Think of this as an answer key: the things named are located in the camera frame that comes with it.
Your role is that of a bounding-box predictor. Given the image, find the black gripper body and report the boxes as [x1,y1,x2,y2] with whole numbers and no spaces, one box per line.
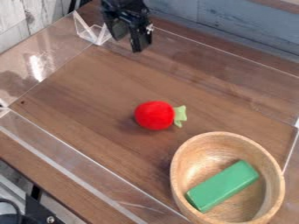
[100,0,151,26]

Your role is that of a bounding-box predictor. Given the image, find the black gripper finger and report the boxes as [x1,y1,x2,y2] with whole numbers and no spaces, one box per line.
[128,20,154,53]
[106,17,128,40]

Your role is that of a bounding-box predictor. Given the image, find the red plush tomato toy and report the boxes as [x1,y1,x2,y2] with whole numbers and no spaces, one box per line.
[135,101,188,130]

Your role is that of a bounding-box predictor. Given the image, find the wooden bowl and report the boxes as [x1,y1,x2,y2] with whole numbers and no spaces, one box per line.
[170,131,286,224]

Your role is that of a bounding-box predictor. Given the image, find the green rectangular block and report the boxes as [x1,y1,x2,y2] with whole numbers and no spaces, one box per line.
[184,160,259,213]

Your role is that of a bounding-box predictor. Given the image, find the black clamp with screw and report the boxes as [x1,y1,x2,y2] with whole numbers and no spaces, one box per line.
[23,195,66,224]

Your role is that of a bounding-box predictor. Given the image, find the clear acrylic corner bracket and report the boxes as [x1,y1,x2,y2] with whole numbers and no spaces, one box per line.
[72,11,112,46]

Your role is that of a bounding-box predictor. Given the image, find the clear acrylic back wall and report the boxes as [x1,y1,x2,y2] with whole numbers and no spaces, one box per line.
[108,17,299,125]

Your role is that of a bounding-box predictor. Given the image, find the clear acrylic wall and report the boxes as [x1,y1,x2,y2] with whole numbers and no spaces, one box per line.
[0,109,191,224]
[108,17,299,125]

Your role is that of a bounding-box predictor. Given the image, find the clear acrylic front wall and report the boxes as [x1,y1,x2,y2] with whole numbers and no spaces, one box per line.
[0,109,191,224]

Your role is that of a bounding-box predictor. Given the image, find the black cable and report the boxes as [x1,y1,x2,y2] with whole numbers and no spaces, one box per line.
[0,199,24,224]

